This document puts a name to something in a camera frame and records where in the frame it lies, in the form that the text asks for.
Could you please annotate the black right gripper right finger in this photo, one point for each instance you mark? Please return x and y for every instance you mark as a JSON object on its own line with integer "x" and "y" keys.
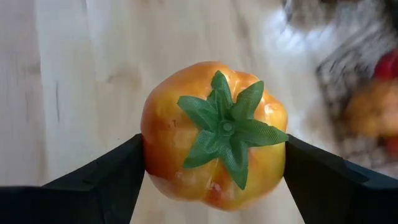
{"x": 342, "y": 196}

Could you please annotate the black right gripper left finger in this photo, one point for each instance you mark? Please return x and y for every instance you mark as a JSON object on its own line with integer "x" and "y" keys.
{"x": 77, "y": 199}

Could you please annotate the orange bell pepper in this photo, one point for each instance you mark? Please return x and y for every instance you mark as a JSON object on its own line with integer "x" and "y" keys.
{"x": 373, "y": 109}

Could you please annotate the orange tomato green calyx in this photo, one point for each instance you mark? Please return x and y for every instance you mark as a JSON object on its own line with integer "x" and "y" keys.
{"x": 168, "y": 124}

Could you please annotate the large red bell pepper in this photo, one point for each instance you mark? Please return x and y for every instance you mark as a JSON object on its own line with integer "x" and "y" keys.
{"x": 387, "y": 66}

